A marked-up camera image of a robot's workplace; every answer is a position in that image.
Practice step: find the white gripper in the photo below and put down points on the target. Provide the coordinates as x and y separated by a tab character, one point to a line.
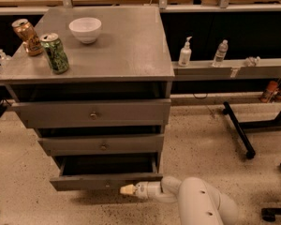
140	190

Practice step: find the grey bottom drawer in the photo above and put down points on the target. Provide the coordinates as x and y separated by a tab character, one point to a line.
110	171

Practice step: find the grey drawer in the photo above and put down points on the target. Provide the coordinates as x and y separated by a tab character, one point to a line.
110	171
102	144
84	114

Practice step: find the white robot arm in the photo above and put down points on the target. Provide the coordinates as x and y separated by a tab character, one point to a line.
199	203

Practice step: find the grey middle drawer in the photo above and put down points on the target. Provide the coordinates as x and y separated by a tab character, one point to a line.
102	144

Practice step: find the grey top drawer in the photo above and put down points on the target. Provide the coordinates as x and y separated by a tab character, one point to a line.
84	114

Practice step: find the grey wooden drawer cabinet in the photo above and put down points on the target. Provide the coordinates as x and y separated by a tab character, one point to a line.
130	60

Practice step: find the black chair base leg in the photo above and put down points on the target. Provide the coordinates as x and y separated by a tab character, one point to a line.
269	214

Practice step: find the white pump lotion bottle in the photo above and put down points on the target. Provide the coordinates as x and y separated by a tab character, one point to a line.
185	54

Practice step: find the green drink can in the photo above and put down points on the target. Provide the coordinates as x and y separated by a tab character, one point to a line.
54	51

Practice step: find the white ceramic bowl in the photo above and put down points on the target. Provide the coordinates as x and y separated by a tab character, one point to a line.
86	30

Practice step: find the clear plastic water bottle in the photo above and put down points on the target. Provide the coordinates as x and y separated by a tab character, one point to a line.
220	53

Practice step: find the black wheeled stand base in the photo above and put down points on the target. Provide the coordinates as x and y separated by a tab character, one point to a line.
241	127

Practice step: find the crumpled plastic wrapper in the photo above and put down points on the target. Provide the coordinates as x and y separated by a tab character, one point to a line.
251	61

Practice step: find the clear pump sanitizer bottle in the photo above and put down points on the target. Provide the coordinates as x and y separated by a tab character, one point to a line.
4	58

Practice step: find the orange drink can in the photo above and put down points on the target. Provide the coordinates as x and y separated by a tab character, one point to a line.
26	32

